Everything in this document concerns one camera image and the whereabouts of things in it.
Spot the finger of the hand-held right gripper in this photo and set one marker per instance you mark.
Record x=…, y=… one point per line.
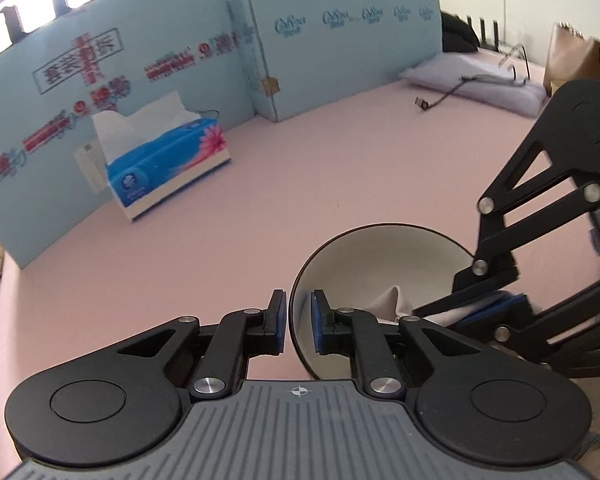
x=555, y=330
x=495, y=277

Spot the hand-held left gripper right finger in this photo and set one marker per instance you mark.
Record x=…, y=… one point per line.
x=320, y=322

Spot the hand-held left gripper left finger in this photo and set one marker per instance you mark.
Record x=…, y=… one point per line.
x=279, y=322

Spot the grey cleaning cloth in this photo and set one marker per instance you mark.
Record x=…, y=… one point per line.
x=392, y=305

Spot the white bowl with black rim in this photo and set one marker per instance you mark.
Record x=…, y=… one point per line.
x=380, y=260

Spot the brown paper bag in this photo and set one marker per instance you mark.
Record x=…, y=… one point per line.
x=575, y=60

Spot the lavender pillow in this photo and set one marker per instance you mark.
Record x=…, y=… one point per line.
x=480, y=85

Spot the black router antennas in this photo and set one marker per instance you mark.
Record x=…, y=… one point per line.
x=490, y=32

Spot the black bag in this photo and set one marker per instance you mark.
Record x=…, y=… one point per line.
x=457, y=32

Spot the blue tissue box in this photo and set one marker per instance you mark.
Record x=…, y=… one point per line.
x=165, y=165

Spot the blue cardboard panel red print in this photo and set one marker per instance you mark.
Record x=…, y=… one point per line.
x=145, y=45

